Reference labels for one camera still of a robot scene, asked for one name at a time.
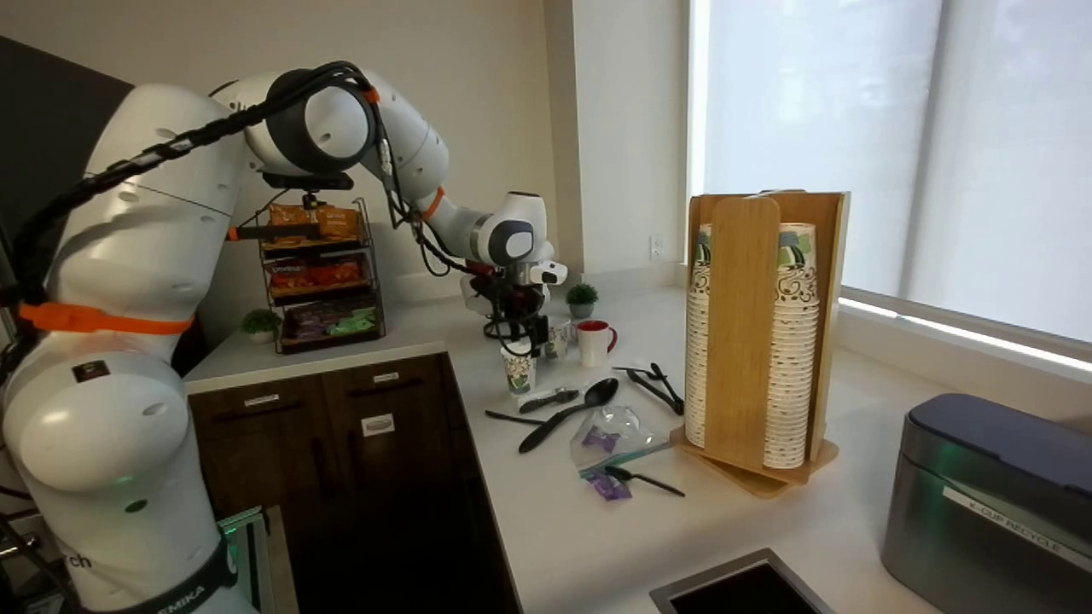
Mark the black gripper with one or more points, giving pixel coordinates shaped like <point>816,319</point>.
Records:
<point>515,314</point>

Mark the patterned paper coffee cup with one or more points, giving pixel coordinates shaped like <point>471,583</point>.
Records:
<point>521,368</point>

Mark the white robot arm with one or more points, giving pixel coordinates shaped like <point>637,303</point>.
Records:
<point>110,274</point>

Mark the white cup red inside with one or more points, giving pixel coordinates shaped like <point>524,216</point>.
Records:
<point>594,344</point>

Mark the left stack of paper cups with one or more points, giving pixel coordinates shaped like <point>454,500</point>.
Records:
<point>696,336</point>

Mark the stack of paper cups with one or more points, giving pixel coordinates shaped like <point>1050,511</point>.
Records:
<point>794,348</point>
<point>696,336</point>

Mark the wooden cup holder stand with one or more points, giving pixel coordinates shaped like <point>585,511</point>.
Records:
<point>742,313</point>

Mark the right stack of paper cups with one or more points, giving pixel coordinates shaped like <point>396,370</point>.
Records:
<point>794,348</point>

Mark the small green potted plant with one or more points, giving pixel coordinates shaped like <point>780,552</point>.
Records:
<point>581,303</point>

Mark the black plastic knife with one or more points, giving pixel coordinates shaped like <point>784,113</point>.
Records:
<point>510,418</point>

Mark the large black plastic spoon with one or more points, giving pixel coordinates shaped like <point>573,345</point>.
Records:
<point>594,396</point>

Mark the clear bag purple items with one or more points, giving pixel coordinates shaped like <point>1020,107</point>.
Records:
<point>604,442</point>

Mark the snack organizer rack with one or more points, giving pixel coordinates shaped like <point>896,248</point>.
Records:
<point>323,274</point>

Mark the dark wooden cabinet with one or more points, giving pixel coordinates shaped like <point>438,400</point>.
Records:
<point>378,484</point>

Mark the grey metal bin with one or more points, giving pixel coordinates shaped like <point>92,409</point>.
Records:
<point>990,511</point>

